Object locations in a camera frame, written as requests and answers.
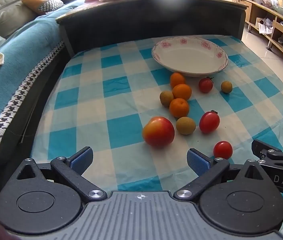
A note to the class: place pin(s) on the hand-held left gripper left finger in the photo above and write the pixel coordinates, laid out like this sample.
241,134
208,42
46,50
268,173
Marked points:
82,158

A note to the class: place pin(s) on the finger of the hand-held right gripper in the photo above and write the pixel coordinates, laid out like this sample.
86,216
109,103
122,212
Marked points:
257,147

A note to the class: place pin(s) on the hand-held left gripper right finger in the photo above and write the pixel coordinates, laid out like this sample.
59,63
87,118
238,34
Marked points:
197,162

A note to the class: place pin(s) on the round red cherry tomato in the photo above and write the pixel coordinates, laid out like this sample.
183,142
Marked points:
205,85
223,150

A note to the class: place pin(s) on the small brown longan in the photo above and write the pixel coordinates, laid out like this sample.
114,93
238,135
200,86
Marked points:
186,125
226,87
166,98

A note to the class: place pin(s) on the oblong red cherry tomato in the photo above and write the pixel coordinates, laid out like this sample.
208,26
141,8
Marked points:
209,122

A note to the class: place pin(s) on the red yellow apple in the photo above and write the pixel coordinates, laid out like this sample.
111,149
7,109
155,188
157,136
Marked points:
159,132

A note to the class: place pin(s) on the orange mandarin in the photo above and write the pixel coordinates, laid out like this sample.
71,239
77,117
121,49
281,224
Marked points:
177,79
179,108
182,92

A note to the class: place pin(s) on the white floral plate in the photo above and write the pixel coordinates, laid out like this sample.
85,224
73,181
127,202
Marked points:
189,57

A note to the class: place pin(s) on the blue checkered tablecloth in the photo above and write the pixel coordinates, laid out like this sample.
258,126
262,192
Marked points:
121,80

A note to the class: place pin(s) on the blue blanket with houndstooth trim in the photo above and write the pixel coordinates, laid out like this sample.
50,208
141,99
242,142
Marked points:
19,62

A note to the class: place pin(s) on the white crumpled bag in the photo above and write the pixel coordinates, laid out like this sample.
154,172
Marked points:
264,26

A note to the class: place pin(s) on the wooden media cabinet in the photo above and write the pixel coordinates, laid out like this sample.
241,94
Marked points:
276,20

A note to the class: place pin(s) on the dark coffee table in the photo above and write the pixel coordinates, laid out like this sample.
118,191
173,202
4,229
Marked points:
131,22

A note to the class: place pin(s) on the orange houndstooth cushion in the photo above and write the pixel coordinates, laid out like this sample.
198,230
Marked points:
41,3

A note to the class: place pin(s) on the grey sofa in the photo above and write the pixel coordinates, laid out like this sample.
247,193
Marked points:
4,15

